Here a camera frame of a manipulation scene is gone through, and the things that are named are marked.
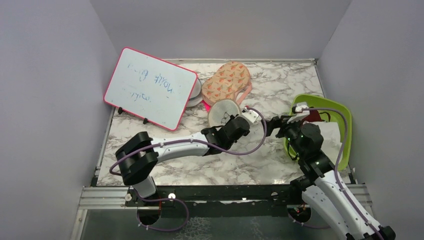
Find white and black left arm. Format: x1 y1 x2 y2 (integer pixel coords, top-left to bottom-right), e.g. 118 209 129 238
109 116 250 206

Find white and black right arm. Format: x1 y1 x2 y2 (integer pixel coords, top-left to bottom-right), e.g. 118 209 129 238
263 116 396 240

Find white mesh laundry bag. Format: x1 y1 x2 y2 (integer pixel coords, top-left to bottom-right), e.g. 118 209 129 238
207 99 241 127

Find white round object behind whiteboard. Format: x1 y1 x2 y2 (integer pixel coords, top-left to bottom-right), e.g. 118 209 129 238
186 79 203 108

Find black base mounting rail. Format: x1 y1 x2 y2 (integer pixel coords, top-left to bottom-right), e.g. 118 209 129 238
124 184 312 224

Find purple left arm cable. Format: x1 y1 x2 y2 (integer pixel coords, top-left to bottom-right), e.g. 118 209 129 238
109 106 268 176

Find orange patterned bra wash bag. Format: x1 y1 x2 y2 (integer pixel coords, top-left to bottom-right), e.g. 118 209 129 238
201 61 253 106

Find pink framed whiteboard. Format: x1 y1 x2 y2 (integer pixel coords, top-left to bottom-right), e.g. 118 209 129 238
103 47 198 131

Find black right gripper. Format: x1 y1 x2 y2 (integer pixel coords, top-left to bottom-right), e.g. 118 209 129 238
261 114 306 157

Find dark red cloth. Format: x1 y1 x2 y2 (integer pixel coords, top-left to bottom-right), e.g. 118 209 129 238
304 110 331 123

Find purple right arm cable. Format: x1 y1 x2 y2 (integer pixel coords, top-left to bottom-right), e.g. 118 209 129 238
293 107 385 240

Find green plastic basin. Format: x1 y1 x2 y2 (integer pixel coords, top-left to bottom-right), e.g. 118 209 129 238
292 94 353 172

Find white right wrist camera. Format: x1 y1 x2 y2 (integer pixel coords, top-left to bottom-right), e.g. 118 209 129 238
287 102 310 124

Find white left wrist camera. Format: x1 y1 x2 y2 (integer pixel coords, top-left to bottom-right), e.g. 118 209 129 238
241 107 260 125

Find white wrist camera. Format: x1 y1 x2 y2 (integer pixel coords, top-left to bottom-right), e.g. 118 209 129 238
287 102 310 124
241 107 260 125

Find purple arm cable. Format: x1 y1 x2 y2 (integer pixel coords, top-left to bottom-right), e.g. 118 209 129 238
109 106 268 176
293 107 385 240

